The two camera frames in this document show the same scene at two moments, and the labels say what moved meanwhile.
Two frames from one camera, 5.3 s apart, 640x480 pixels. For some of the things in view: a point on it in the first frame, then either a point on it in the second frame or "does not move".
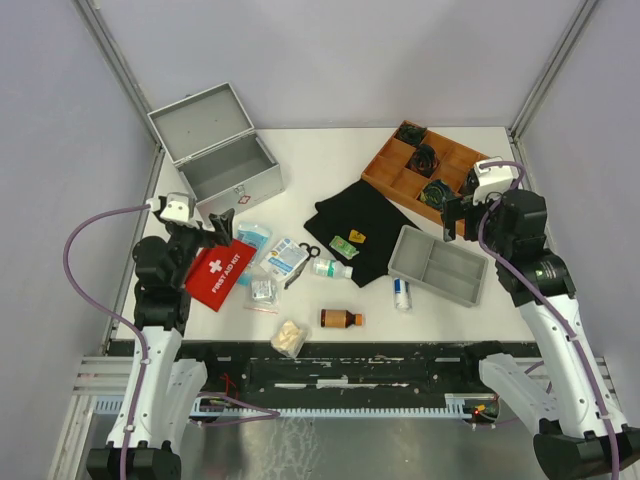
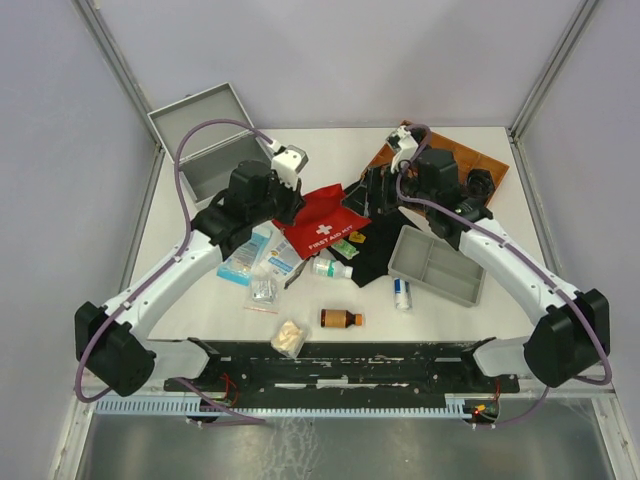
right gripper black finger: x=454 y=210 -> x=359 y=196
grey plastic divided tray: x=439 y=266 does not move
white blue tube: x=402 y=295 does not move
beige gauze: x=289 y=339 does not move
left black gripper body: x=187 y=241 -> x=281 y=200
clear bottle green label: x=331 y=268 does not move
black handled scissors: x=313 y=251 does not move
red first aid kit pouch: x=216 y=271 -> x=322 y=218
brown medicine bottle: x=337 y=318 does not move
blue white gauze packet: x=282 y=259 does not move
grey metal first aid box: x=212 y=141 does not move
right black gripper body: x=474 y=217 -> x=393 y=184
